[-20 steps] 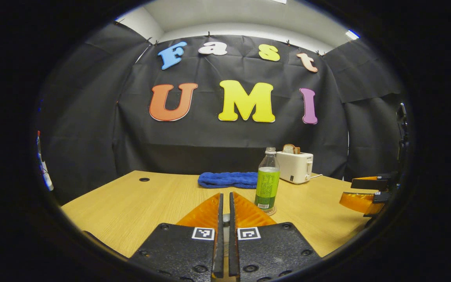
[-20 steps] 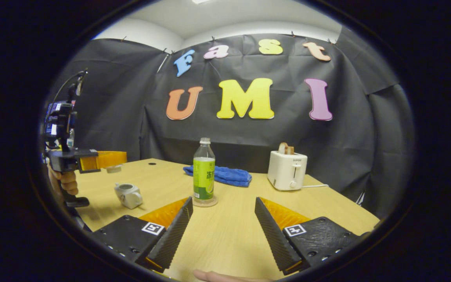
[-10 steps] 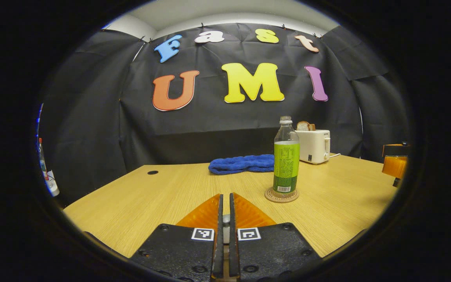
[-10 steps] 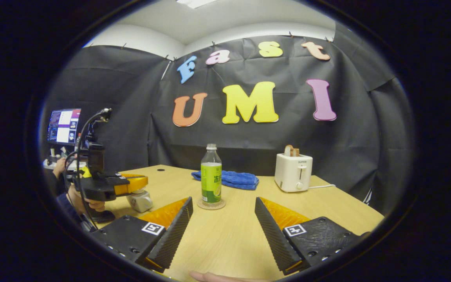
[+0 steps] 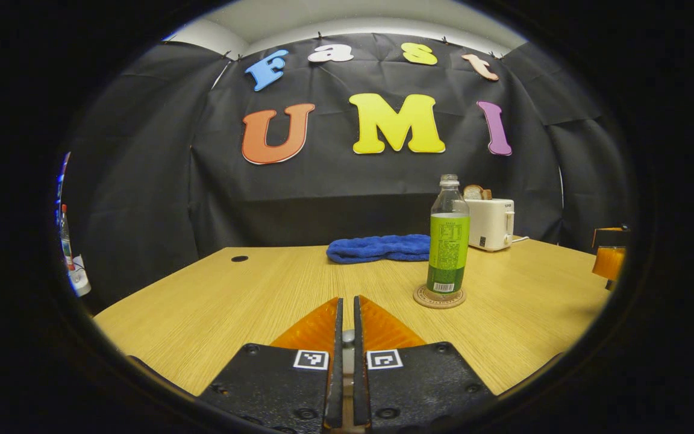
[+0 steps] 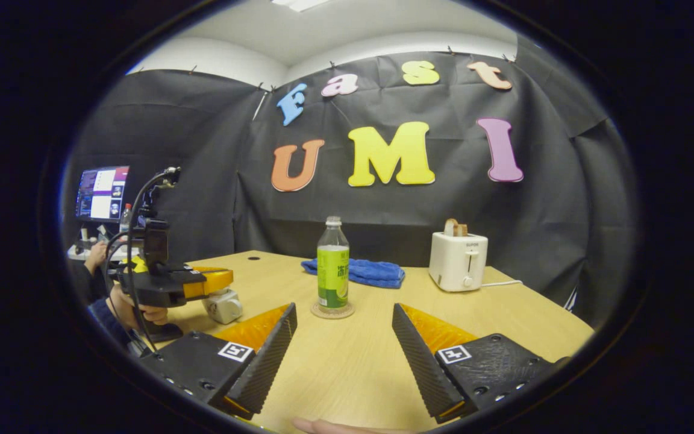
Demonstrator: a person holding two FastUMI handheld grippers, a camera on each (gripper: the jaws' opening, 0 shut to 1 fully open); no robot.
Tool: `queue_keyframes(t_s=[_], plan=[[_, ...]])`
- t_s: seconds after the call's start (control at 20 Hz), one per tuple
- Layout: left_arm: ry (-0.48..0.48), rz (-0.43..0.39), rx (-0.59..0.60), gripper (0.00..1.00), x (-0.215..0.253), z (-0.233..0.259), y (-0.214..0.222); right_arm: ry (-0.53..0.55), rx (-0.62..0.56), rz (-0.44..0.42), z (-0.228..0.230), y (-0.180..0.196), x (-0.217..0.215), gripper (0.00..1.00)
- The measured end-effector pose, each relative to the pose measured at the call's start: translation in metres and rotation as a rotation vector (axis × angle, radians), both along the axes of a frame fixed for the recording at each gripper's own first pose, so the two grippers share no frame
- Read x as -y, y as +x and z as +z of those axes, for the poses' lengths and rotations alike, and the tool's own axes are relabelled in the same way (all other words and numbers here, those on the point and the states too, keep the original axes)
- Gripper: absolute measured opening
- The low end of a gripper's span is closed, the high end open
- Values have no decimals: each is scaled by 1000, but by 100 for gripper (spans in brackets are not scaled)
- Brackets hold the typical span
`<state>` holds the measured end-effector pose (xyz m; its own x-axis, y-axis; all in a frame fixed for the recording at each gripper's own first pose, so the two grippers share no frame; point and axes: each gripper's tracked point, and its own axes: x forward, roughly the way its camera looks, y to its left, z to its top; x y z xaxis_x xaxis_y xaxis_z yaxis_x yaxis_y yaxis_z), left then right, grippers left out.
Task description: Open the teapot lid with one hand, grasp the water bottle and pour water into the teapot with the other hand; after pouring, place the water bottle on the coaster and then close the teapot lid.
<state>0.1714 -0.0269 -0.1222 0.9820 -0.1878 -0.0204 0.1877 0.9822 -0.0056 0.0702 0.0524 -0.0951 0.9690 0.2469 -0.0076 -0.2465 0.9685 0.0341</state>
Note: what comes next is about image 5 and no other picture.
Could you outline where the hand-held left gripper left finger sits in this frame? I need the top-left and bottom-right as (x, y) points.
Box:
(196, 297), (346, 432)

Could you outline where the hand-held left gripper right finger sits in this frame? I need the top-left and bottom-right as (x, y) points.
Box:
(353, 295), (497, 433)

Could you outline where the round brown coaster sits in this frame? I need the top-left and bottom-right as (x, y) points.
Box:
(413, 285), (467, 310)

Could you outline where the green label water bottle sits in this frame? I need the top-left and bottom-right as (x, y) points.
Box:
(426, 174), (471, 295)

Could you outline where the red cap plastic bottle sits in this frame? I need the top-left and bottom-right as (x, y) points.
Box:
(60, 204), (75, 271)

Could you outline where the blue towel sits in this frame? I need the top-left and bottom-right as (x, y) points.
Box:
(327, 234), (431, 265)

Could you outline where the white toaster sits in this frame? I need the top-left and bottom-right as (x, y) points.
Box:
(463, 198), (515, 252)

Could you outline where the white side table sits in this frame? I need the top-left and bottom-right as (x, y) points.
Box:
(67, 254), (92, 297)

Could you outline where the computer monitor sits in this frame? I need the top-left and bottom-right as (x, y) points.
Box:
(55, 151), (70, 206)

